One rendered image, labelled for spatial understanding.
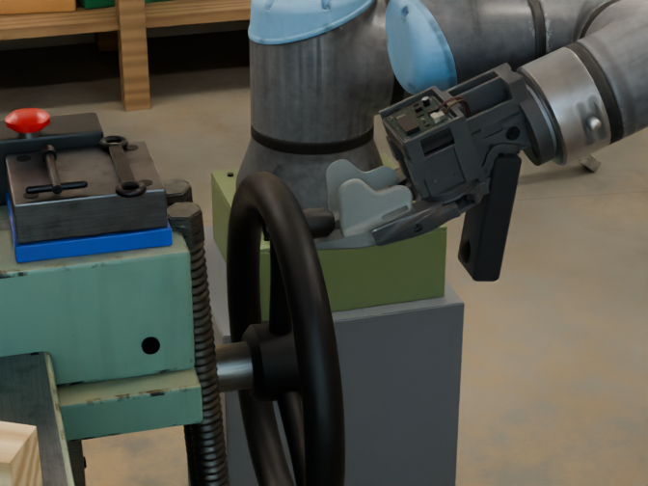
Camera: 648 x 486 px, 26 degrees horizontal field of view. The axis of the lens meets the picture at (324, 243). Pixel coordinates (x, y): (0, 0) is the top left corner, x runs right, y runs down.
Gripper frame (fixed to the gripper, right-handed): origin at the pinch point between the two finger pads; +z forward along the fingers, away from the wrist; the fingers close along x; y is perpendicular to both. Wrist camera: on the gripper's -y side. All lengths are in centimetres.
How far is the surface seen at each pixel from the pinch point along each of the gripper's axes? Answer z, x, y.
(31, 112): 15.5, 9.2, 24.3
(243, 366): 10.1, 11.9, 0.2
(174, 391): 14.6, 21.8, 7.3
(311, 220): 0.4, 1.9, 3.5
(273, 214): 3.5, 13.2, 11.5
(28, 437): 21.1, 36.4, 18.2
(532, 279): -48, -139, -111
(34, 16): 28, -272, -57
